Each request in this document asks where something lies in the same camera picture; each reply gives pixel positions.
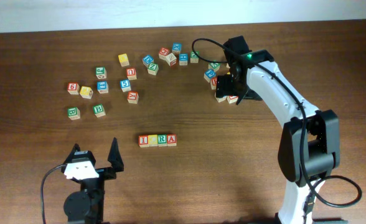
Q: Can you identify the red U block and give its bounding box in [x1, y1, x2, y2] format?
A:
[126, 68, 137, 80]

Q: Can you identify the yellow C block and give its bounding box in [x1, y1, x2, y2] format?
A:
[148, 134, 158, 147]

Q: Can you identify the green b block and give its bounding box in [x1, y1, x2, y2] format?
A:
[93, 104, 106, 118]
[67, 107, 80, 120]

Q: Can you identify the blue I block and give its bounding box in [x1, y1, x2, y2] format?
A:
[96, 81, 109, 94]

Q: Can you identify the blue X block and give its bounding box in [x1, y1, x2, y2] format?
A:
[172, 42, 182, 54]

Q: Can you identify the red and wood block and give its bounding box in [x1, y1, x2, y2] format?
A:
[165, 53, 177, 67]

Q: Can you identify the blue 5 block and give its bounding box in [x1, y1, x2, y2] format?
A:
[120, 80, 131, 92]

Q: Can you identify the red 6 block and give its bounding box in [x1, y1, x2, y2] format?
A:
[67, 82, 80, 95]

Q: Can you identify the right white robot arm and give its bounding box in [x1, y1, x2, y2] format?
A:
[216, 36, 340, 223]

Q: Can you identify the blue P block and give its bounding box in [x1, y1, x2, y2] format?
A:
[204, 69, 216, 83]

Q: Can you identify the green B block right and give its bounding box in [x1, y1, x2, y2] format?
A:
[93, 104, 106, 118]

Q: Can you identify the green R block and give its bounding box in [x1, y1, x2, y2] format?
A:
[157, 134, 167, 147]

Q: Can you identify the green Z block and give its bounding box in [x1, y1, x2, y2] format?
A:
[148, 63, 159, 75]

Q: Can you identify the red E block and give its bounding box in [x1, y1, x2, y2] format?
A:
[210, 77, 217, 90]

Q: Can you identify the red I block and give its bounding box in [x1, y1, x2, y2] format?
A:
[138, 135, 149, 147]

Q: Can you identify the red K block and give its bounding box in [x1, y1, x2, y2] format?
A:
[127, 91, 139, 104]

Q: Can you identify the blue 1 block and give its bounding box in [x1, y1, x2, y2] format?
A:
[215, 96, 227, 103]

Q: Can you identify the yellow block upper left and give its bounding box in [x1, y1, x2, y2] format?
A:
[118, 54, 129, 67]

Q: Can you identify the blue H block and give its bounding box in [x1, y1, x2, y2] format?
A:
[179, 54, 189, 66]

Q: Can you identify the green V block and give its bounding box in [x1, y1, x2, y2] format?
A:
[209, 62, 220, 72]

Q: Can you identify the red 3 block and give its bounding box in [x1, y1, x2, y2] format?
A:
[227, 96, 238, 104]

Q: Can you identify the red C block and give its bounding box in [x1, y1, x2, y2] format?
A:
[158, 47, 170, 60]

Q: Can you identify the red A block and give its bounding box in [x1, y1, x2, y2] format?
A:
[167, 134, 177, 146]

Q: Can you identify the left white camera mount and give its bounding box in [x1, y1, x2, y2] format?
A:
[63, 159, 100, 180]

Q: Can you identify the green N block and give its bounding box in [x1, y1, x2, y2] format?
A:
[190, 51, 199, 63]

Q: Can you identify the blue D block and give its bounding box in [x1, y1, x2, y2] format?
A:
[143, 55, 154, 67]

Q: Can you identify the green J block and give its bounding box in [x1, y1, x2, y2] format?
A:
[95, 67, 107, 80]

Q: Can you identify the green B block left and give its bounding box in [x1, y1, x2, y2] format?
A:
[67, 107, 80, 120]

